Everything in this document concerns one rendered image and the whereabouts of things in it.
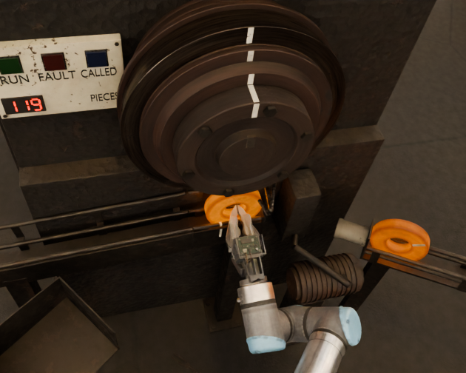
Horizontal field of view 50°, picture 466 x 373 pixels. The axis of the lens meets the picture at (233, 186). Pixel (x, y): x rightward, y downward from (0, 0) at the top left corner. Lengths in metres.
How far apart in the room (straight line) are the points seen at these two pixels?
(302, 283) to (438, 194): 1.25
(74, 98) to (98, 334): 0.59
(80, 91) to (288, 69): 0.43
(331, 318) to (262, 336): 0.17
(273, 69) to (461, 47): 2.71
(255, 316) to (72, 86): 0.67
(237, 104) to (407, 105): 2.15
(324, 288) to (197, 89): 0.85
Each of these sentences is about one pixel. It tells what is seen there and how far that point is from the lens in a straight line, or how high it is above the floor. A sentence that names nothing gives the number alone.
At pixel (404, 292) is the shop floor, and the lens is 2.25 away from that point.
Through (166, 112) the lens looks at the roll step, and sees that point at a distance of 0.94.
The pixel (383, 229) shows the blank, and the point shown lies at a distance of 1.42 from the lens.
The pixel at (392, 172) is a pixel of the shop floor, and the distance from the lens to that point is 2.59.
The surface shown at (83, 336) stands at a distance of 1.36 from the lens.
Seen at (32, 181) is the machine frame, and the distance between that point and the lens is 1.28.
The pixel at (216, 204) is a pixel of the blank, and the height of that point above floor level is 0.78.
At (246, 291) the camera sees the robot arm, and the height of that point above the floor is 0.73.
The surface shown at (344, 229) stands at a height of 0.69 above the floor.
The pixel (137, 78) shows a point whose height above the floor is 1.23.
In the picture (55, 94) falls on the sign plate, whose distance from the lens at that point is 1.11.
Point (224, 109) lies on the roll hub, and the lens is 0.88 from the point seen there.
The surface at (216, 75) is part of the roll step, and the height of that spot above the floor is 1.27.
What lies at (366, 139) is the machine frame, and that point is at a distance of 1.43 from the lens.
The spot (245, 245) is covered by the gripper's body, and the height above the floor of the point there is 0.78.
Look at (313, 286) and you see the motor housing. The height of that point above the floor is 0.52.
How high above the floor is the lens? 1.86
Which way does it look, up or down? 53 degrees down
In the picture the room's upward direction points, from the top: 10 degrees clockwise
